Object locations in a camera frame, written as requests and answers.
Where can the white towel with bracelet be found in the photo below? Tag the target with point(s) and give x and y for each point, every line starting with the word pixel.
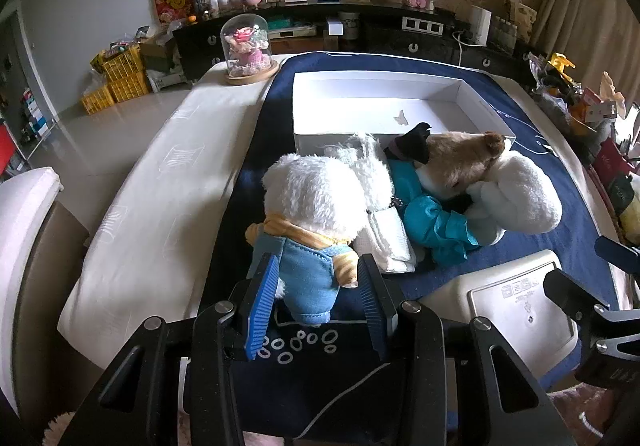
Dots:
pixel 385 239

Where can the white cardboard box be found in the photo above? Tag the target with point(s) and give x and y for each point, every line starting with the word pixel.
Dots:
pixel 328 107

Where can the brown white dog plush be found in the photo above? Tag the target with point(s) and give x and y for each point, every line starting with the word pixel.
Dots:
pixel 507 190

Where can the beige curtain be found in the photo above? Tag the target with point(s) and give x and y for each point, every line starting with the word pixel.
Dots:
pixel 597 35

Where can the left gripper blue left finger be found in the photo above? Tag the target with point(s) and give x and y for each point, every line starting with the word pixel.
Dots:
pixel 258 302

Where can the white sofa cushion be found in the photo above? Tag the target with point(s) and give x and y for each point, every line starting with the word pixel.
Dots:
pixel 25 201

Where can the yellow toy excavator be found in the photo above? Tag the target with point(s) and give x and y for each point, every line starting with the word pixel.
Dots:
pixel 560 62

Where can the navy blue whale blanket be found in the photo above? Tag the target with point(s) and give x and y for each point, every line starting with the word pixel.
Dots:
pixel 342 396

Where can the teal satin cloth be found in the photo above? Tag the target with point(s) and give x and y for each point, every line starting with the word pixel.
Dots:
pixel 427 224

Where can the white bear plush blue overalls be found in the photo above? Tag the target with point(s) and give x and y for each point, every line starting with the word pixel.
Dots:
pixel 315 208

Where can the red gold festive box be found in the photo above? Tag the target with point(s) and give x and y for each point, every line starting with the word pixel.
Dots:
pixel 173 10

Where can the white air purifier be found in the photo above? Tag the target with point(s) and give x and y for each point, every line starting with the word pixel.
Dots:
pixel 480 25

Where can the glass dome with rose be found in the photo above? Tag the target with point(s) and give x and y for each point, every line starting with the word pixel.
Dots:
pixel 246 44

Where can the yellow plastic crates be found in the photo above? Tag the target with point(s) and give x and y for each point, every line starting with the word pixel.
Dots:
pixel 117 76

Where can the black tv cabinet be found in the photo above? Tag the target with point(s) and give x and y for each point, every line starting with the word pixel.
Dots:
pixel 385 29

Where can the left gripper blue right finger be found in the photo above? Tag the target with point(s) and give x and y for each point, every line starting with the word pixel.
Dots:
pixel 378 304

